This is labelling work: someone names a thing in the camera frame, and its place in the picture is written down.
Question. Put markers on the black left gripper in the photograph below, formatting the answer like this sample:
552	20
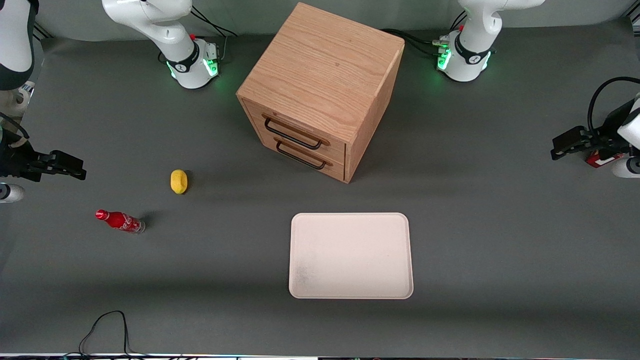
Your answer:
601	141

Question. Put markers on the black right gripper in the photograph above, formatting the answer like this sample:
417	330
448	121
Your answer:
14	164

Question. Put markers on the red cookie box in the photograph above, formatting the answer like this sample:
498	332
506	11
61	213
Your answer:
600	161

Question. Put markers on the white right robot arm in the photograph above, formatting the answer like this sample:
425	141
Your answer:
150	20

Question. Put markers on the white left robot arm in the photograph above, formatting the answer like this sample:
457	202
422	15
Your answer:
472	50

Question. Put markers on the beige plastic tray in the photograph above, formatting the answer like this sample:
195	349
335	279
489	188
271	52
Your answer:
350	255

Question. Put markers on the red cola bottle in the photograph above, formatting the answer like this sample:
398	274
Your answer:
120	220

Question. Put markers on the yellow lemon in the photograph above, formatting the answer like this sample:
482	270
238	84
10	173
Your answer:
178	181

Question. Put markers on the wooden drawer front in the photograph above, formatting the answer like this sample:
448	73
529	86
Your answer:
256	116
336	170

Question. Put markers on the wooden drawer cabinet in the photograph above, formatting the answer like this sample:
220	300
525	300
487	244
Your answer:
325	65

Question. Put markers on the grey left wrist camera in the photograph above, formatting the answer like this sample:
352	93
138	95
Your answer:
627	169

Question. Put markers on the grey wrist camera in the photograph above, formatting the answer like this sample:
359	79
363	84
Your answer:
627	169
10	193

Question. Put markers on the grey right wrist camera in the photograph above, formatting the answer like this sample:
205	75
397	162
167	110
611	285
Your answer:
10	193

